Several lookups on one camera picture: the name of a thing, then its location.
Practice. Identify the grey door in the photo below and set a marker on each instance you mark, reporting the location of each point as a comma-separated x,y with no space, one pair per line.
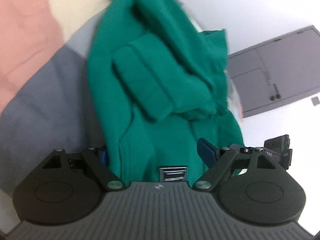
277,72

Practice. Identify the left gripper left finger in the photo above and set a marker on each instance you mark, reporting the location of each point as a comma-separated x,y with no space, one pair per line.
102,155

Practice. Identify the patchwork bed quilt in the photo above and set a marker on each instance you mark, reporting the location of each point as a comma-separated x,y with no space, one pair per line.
45,102

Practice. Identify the green hooded sweatshirt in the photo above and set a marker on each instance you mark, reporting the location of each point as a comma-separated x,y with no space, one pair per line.
158,85

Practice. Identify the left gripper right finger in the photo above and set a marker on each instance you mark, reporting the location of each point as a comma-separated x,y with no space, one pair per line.
208,153

